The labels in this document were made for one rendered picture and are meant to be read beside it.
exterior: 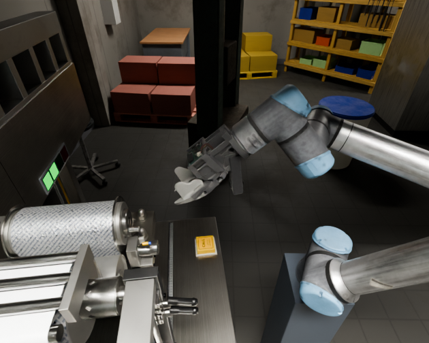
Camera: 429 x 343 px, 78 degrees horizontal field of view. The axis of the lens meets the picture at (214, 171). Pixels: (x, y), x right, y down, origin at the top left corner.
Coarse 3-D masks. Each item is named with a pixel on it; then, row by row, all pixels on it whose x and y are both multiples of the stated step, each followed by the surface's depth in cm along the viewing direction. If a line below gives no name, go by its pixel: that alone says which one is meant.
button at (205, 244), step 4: (204, 236) 108; (208, 236) 108; (212, 236) 108; (196, 240) 107; (200, 240) 106; (204, 240) 106; (208, 240) 106; (212, 240) 106; (200, 244) 105; (204, 244) 105; (208, 244) 105; (212, 244) 105; (200, 248) 103; (204, 248) 103; (208, 248) 103; (212, 248) 103; (200, 252) 103; (204, 252) 104; (208, 252) 104; (212, 252) 104
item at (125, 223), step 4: (124, 212) 69; (128, 212) 71; (124, 216) 68; (128, 216) 70; (124, 220) 67; (128, 220) 70; (124, 224) 67; (128, 224) 70; (124, 228) 67; (124, 232) 68; (128, 232) 69; (124, 236) 69; (128, 236) 69
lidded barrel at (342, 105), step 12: (336, 96) 296; (336, 108) 269; (348, 108) 269; (360, 108) 269; (372, 108) 269; (348, 120) 259; (360, 120) 259; (336, 156) 288; (348, 156) 289; (336, 168) 298
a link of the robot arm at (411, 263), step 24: (312, 264) 78; (336, 264) 71; (360, 264) 65; (384, 264) 60; (408, 264) 56; (312, 288) 71; (336, 288) 68; (360, 288) 65; (384, 288) 62; (336, 312) 70
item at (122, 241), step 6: (120, 204) 69; (126, 204) 74; (120, 210) 67; (120, 216) 66; (12, 222) 64; (120, 222) 66; (120, 228) 66; (120, 234) 65; (120, 240) 66; (126, 240) 71; (12, 246) 63
